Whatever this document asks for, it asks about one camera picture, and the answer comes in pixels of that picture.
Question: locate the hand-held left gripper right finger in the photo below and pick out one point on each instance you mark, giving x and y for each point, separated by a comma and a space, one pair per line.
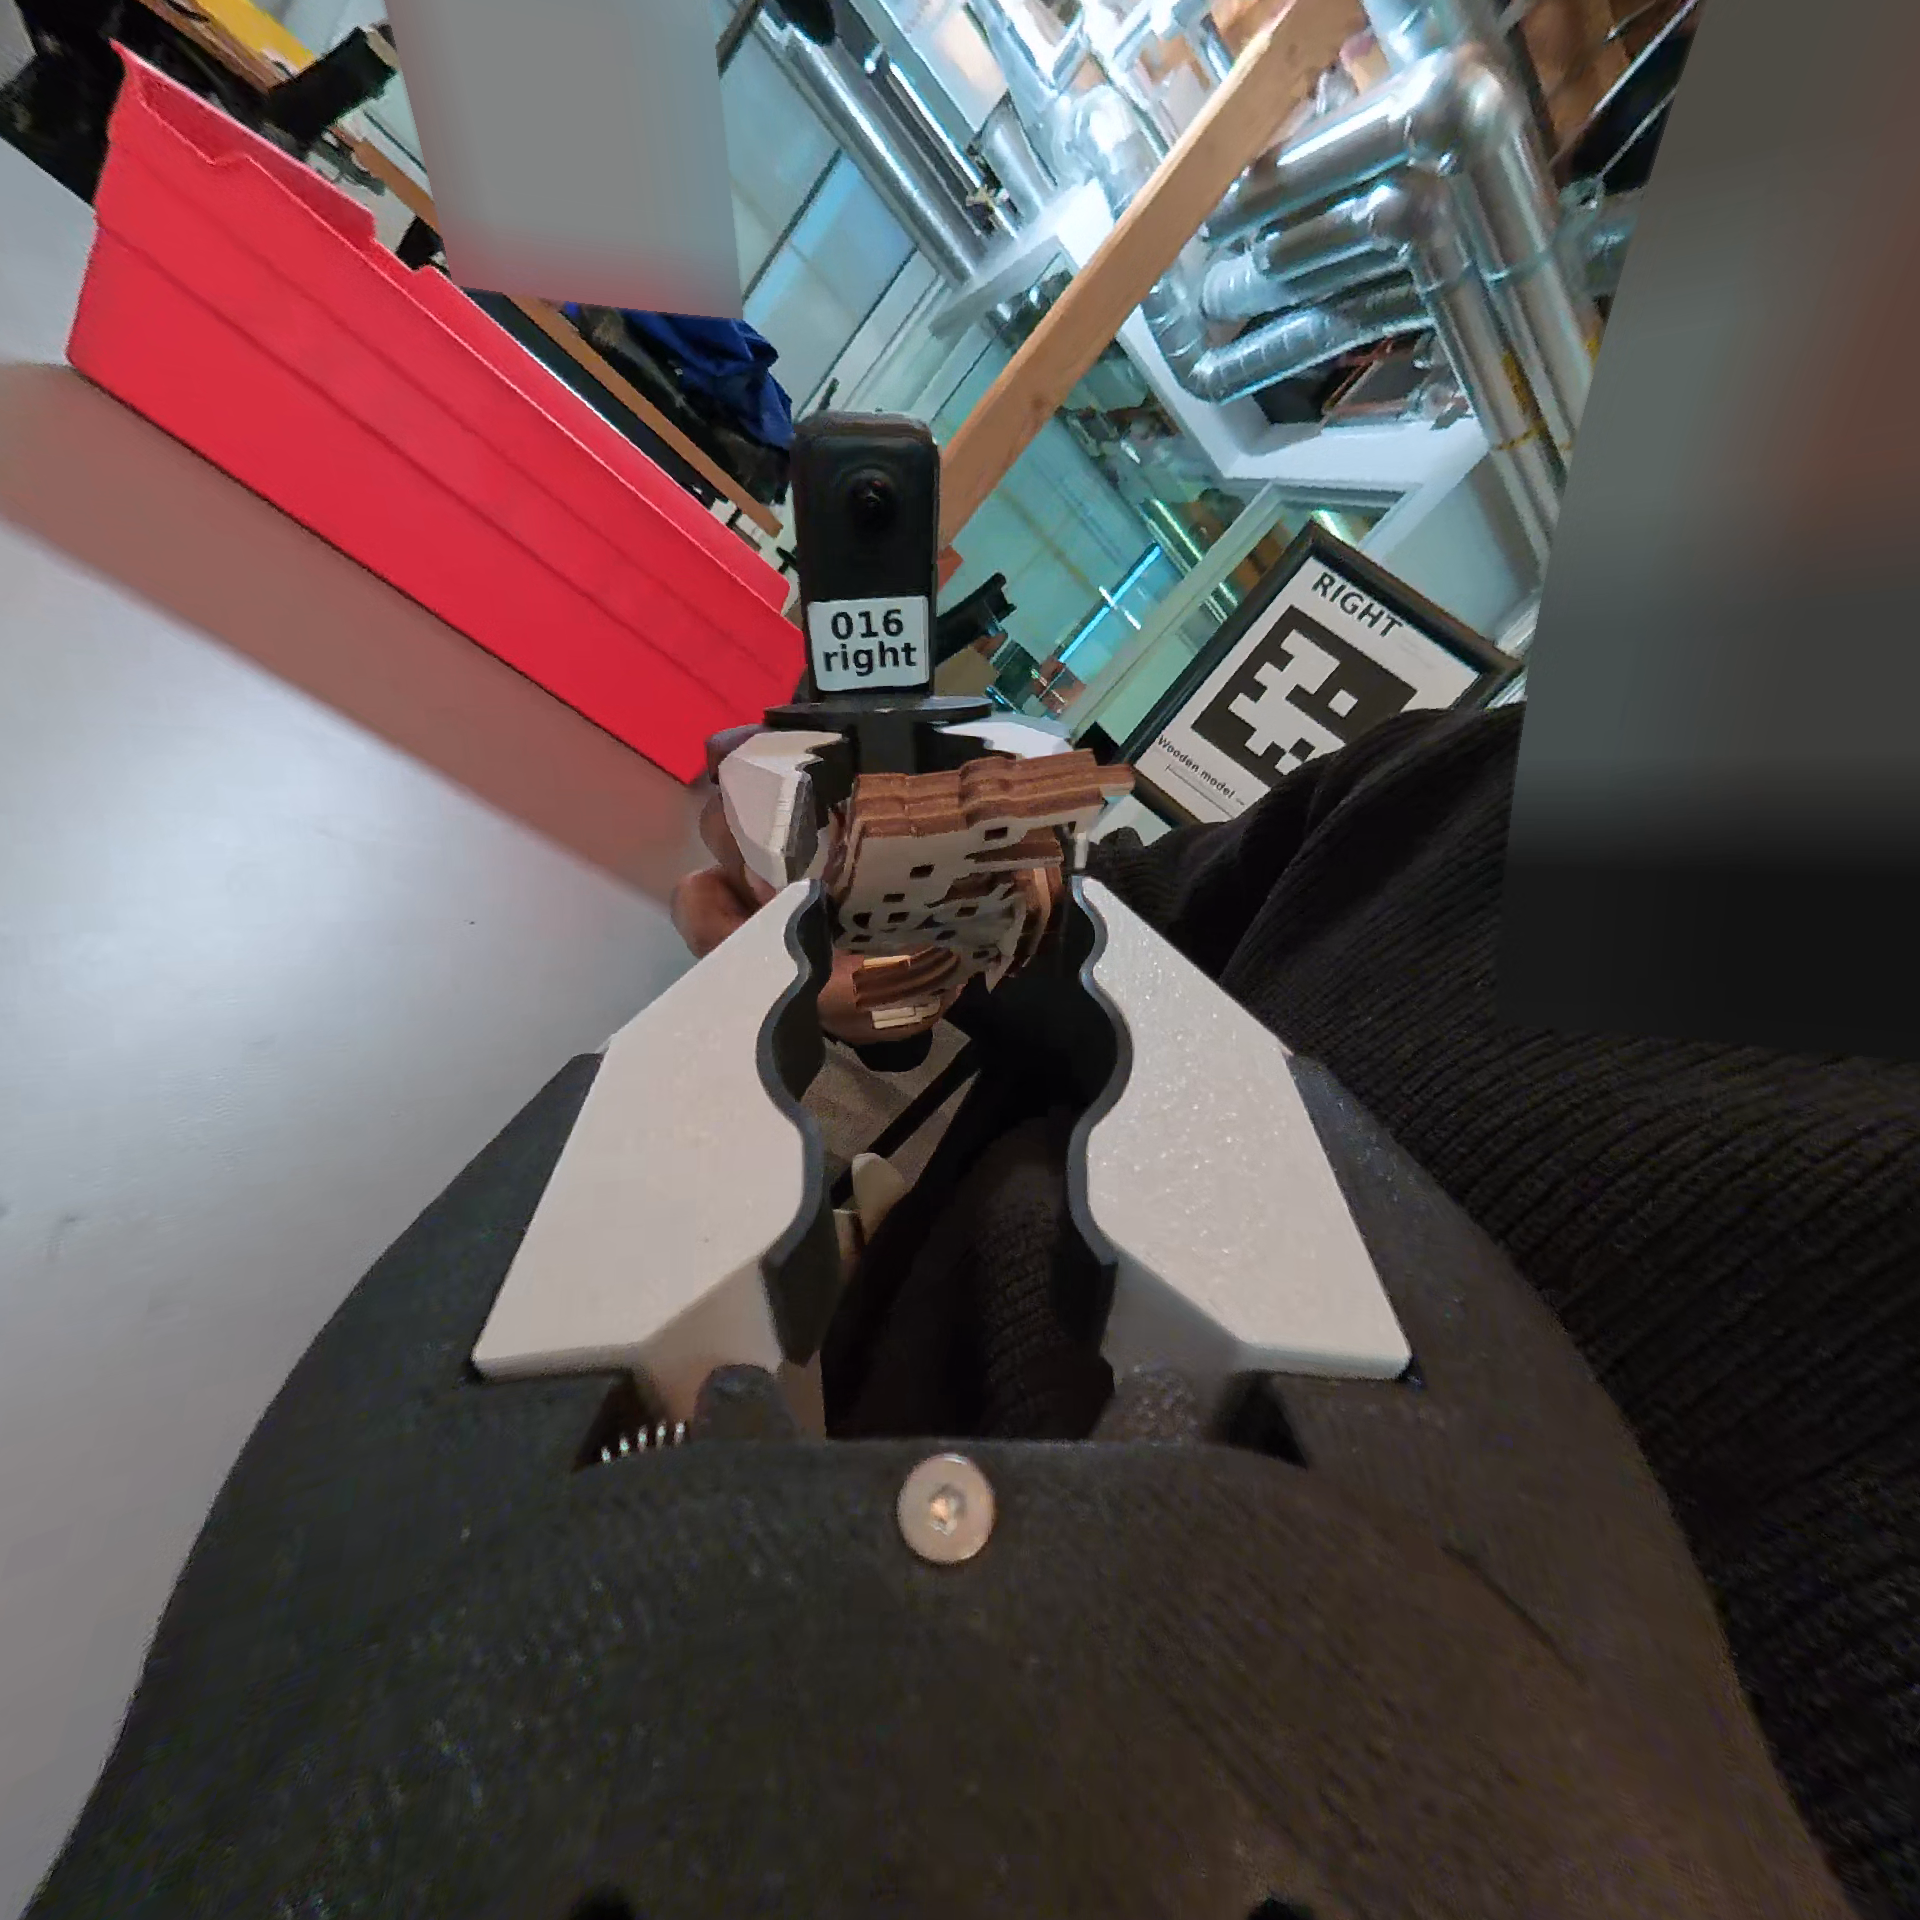
1244, 1200

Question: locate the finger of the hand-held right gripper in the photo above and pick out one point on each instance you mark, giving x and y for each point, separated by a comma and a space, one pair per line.
1037, 742
758, 803

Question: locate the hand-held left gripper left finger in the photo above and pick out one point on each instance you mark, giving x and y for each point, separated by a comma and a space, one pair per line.
661, 1200

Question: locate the wooden model assembly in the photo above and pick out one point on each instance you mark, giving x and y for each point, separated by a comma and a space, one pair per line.
960, 839

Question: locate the person's right forearm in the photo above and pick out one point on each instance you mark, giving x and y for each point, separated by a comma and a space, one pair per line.
1350, 870

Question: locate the person's right hand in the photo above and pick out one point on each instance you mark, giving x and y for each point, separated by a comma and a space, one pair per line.
713, 907

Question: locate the blue jacket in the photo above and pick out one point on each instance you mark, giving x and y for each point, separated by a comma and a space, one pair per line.
704, 376

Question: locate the wooden table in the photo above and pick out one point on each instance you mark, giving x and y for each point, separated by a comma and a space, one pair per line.
661, 422

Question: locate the framed marker sign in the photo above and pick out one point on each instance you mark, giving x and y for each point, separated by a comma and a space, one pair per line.
1319, 691

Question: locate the wooden beam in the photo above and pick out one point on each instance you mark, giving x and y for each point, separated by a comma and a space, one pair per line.
1141, 270

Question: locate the person's black sweater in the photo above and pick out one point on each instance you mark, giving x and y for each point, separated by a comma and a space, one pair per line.
1725, 1277

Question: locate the red storage bin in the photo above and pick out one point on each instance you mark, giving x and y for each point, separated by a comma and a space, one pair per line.
376, 406

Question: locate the silver ventilation pipes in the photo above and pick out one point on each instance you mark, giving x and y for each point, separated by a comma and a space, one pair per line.
1381, 224

